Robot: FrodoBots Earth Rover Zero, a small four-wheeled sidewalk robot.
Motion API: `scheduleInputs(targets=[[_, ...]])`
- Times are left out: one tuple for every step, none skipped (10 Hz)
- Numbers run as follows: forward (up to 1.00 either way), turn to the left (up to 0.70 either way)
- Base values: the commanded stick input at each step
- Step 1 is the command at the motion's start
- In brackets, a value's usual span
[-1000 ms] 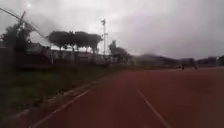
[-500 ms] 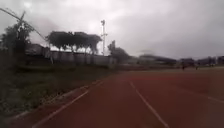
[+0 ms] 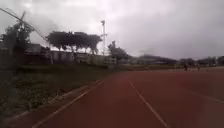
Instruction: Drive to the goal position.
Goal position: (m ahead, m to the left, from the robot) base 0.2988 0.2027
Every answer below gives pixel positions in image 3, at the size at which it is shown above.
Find dark grass field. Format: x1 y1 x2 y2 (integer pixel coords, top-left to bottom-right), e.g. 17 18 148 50
0 63 116 118

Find pale kerb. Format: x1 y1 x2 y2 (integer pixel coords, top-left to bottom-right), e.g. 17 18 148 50
4 78 103 123

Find tall floodlight pole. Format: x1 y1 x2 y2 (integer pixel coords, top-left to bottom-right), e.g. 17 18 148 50
100 19 108 58

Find low long building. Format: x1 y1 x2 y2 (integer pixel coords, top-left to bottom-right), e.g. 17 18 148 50
135 54 180 66

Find red running track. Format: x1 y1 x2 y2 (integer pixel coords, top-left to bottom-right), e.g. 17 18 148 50
4 65 224 128

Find group of people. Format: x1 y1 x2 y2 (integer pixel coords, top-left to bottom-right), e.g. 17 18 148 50
182 62 202 72

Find row of dark trees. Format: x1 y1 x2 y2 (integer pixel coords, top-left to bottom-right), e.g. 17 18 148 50
179 55 224 67
45 30 104 56

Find dark tree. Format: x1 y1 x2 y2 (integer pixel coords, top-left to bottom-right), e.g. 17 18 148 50
0 20 35 69
107 40 130 64

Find overhead wires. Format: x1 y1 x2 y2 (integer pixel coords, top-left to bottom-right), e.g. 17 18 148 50
0 6 49 43

